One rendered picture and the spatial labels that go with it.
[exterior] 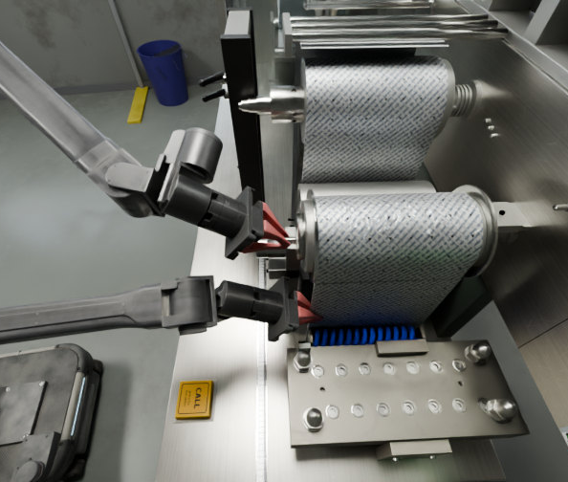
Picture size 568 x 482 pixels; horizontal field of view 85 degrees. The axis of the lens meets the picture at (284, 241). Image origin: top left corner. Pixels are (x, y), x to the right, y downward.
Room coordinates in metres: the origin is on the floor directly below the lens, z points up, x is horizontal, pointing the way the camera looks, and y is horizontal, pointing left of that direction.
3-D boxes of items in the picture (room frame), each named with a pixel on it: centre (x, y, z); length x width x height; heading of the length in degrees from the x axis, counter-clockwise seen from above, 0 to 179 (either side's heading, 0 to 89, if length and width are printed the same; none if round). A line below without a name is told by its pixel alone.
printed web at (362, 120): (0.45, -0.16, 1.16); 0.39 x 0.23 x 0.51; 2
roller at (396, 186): (0.44, -0.16, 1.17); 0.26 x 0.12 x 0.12; 92
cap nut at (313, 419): (0.09, -0.05, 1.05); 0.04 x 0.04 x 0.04
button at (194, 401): (0.14, 0.19, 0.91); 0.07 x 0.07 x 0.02; 2
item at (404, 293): (0.26, -0.17, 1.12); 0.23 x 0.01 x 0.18; 92
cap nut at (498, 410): (0.10, -0.37, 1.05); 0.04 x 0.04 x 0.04
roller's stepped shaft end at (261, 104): (0.56, 0.05, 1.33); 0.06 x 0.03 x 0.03; 92
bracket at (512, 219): (0.33, -0.34, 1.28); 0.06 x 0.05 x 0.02; 92
